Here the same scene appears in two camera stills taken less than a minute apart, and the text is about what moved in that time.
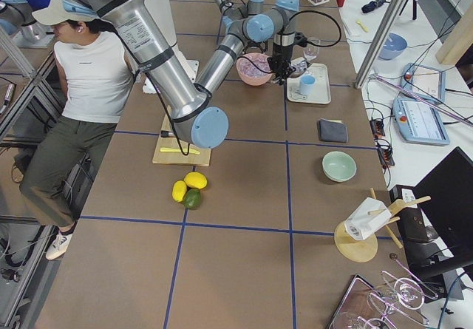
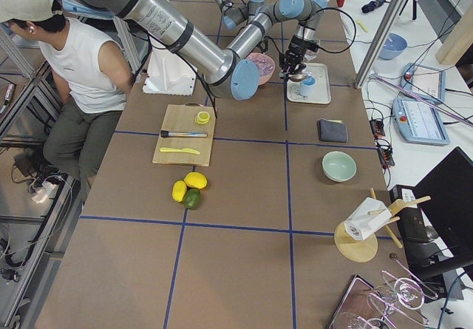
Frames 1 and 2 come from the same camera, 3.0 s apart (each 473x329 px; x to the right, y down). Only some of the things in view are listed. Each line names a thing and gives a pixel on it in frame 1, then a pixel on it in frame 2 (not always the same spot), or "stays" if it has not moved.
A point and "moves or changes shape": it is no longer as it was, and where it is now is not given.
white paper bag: x=368 y=217 stays
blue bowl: x=394 y=46 stays
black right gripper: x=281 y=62 to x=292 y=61
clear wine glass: x=312 y=50 stays
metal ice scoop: x=301 y=65 moves or changes shape
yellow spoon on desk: x=366 y=29 stays
